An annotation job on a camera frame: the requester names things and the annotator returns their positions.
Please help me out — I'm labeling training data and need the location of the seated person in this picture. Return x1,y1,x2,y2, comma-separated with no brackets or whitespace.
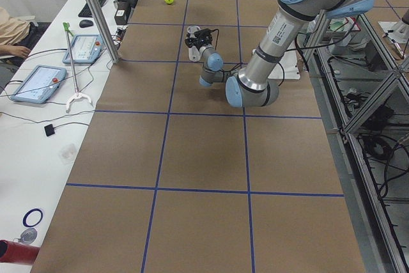
1,8,38,59

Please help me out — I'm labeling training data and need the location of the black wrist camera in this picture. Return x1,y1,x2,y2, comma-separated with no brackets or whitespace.
194,28,212,40

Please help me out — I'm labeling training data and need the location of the black computer mouse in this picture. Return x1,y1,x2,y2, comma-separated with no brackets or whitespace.
79,19,93,28

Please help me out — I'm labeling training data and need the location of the blue tape roll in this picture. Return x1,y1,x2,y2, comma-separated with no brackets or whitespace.
22,208,44,228

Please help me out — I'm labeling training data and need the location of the silver round disc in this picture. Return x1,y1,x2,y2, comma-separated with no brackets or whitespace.
17,228,38,245

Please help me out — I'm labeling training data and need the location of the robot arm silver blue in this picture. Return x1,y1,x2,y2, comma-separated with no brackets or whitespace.
185,0,374,107

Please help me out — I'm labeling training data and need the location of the aluminium frame post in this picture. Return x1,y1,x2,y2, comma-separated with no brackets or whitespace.
86,0,120,64

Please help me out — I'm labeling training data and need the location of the reacher grabber tool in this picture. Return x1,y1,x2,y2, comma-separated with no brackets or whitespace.
63,22,93,113

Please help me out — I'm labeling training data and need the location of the far teach pendant tablet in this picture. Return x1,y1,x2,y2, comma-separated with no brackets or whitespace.
70,34,104,65

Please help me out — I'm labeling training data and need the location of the black power box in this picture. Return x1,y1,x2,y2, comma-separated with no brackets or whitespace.
114,1,131,26

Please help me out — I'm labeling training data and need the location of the small black square pad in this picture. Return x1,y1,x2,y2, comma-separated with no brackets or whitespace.
44,124,55,137

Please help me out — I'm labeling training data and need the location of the aluminium side rack frame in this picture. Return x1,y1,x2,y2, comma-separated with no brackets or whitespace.
298,0,408,272

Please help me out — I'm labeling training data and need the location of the teach pendant tablet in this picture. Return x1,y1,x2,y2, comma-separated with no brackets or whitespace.
70,34,104,65
10,65,67,104

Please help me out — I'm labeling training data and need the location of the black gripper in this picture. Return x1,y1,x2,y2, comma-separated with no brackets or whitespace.
185,38,211,49

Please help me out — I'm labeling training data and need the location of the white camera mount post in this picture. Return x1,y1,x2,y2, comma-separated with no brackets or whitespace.
268,51,300,81

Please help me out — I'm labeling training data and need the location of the red cylinder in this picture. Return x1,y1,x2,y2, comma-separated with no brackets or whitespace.
1,240,40,265

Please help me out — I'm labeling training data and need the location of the near teach pendant tablet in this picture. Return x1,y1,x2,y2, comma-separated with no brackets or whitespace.
10,65,67,104

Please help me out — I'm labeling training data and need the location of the clear tennis ball can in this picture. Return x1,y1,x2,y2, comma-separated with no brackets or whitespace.
185,25,201,62

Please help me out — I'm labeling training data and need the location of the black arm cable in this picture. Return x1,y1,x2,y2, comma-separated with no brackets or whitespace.
210,28,309,87

